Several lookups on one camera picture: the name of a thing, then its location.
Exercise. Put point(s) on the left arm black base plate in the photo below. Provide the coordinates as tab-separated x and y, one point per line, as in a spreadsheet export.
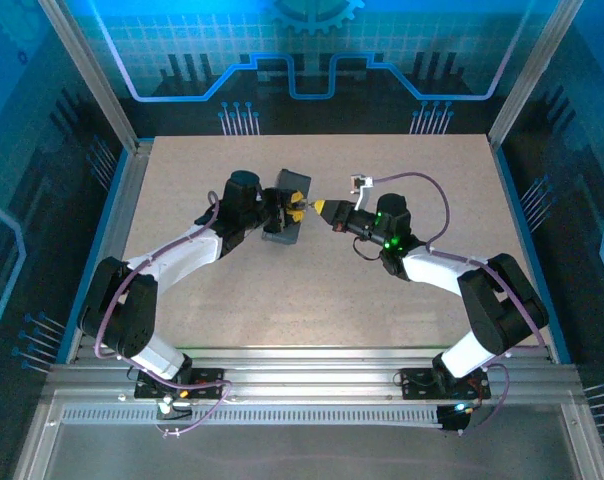
207	382

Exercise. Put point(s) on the small silver padlock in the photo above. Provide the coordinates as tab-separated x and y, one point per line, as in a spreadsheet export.
306	204

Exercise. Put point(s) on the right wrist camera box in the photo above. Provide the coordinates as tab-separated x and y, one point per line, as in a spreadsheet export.
362	182

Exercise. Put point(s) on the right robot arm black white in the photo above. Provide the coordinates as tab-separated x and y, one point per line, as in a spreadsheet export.
497	300

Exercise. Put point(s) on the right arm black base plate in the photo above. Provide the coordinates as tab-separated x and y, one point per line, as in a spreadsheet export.
417	382

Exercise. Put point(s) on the black controller box with LED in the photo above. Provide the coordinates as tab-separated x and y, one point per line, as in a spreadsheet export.
452	420

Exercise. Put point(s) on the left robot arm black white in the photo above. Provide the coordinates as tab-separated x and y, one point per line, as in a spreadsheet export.
132	320

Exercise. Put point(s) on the aluminium table side rail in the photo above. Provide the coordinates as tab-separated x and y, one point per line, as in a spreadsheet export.
117	225

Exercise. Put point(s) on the aluminium frame post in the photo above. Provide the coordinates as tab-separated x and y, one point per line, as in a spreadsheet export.
532	75
92	75

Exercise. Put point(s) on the dark box with swirl print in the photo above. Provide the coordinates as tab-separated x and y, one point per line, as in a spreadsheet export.
294	180

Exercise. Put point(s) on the aluminium frame cross rail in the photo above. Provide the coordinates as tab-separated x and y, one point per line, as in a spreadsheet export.
307	365

